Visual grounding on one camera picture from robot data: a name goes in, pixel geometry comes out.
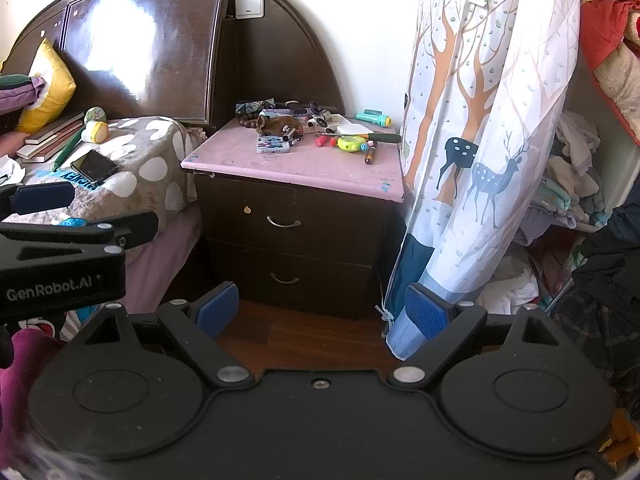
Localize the green handled screwdriver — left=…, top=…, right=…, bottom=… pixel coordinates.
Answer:
left=315, top=131, right=402, bottom=144

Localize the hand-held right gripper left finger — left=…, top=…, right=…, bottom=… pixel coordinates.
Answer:
left=90, top=281, right=256, bottom=389

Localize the teal flashlight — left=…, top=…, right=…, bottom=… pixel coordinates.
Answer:
left=356, top=109, right=392, bottom=128

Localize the white cloth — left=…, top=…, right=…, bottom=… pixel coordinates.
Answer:
left=475, top=255, right=541, bottom=316

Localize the dark nightstand with pink top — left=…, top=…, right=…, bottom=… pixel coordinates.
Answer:
left=181, top=112, right=406, bottom=321

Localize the yellow cotton swab container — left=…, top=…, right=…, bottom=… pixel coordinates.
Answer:
left=82, top=121, right=110, bottom=144

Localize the deer printed wardrobe cover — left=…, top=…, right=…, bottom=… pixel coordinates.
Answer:
left=382, top=0, right=581, bottom=361

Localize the black smartphone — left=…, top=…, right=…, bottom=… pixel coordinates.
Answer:
left=70, top=149, right=121, bottom=184

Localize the brown white spotted blanket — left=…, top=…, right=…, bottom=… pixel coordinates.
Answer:
left=0, top=116, right=208, bottom=266

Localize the dark wooden headboard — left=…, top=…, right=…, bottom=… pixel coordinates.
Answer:
left=0, top=0, right=346, bottom=133

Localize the white small tray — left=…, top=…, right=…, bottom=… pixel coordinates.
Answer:
left=327, top=112, right=360, bottom=134

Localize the dark plaid cloth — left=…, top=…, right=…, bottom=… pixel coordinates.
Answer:
left=550, top=285, right=640, bottom=398

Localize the red blanket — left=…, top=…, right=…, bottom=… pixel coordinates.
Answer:
left=577, top=0, right=640, bottom=81

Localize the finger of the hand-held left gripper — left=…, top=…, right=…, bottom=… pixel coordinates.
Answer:
left=0, top=211, right=160, bottom=261
left=0, top=181, right=76, bottom=222

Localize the dark garment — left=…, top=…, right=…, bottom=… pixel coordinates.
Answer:
left=570, top=200, right=640, bottom=311

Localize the pile of pale clothes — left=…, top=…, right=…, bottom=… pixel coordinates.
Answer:
left=515, top=110, right=611, bottom=235

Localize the beige fleece blanket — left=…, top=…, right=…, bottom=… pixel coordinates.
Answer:
left=592, top=42, right=640, bottom=147

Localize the brown cloth pouch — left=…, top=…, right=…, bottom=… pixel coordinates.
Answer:
left=257, top=114, right=305, bottom=143

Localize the yellow pillow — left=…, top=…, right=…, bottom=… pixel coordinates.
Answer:
left=14, top=37, right=77, bottom=134

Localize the white wall switch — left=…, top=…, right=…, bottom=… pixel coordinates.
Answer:
left=235, top=0, right=266, bottom=21

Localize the blue cartoon printed sheet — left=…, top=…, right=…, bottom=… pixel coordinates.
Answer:
left=55, top=304, right=107, bottom=343

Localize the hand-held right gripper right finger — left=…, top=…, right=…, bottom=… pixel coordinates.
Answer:
left=388, top=283, right=561, bottom=389

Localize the dark wooden drawer with sticker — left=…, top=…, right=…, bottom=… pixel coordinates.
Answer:
left=196, top=175, right=398, bottom=267

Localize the purple folded cloth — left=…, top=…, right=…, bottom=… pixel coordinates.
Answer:
left=0, top=74, right=46, bottom=113

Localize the magenta clothing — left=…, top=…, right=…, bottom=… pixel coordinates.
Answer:
left=0, top=330, right=66, bottom=461

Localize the pink bed sheet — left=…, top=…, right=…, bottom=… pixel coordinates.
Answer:
left=60, top=205, right=203, bottom=343

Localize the blue patterned case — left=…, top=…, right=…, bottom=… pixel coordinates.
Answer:
left=256, top=132, right=292, bottom=155

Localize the patterned small box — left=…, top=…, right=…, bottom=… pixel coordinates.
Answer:
left=236, top=96, right=277, bottom=115

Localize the green stick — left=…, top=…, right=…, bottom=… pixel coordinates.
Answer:
left=51, top=127, right=86, bottom=172

